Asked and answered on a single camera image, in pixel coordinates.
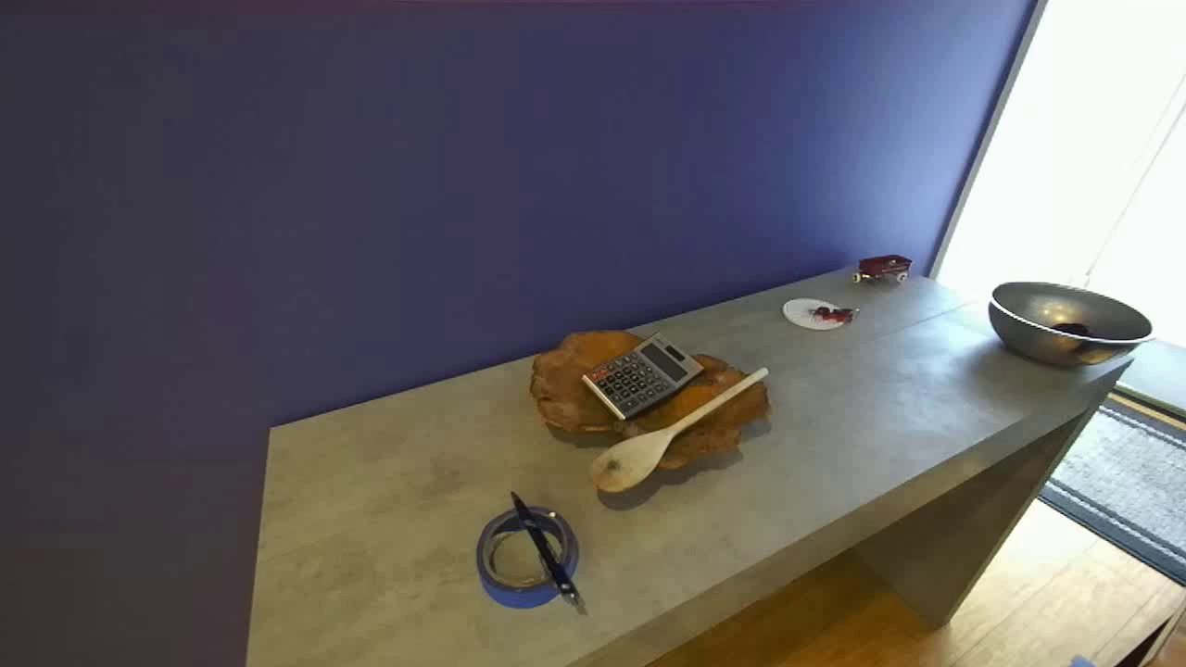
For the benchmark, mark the blue pen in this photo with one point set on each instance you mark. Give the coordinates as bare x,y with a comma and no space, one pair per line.
558,571

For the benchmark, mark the grey calculator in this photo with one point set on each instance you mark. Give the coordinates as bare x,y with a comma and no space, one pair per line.
643,378

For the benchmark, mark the brown wooden slab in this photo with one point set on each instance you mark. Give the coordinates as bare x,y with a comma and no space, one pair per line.
578,412

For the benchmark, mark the wooden spoon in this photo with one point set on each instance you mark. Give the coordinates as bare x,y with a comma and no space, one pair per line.
636,456

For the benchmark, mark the grey concrete table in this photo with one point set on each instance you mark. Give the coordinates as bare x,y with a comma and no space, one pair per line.
374,514

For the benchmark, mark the small white plate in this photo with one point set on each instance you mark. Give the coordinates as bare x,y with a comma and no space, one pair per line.
818,312

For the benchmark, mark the blue tape roll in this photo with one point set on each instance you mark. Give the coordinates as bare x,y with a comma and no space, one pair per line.
510,566

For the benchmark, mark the small dark red box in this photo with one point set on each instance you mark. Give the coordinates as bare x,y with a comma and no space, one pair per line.
885,267

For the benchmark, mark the silver metal bowl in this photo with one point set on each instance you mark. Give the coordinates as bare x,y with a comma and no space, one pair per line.
1063,325

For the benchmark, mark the dark floor mat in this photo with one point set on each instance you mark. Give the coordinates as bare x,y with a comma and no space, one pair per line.
1125,480

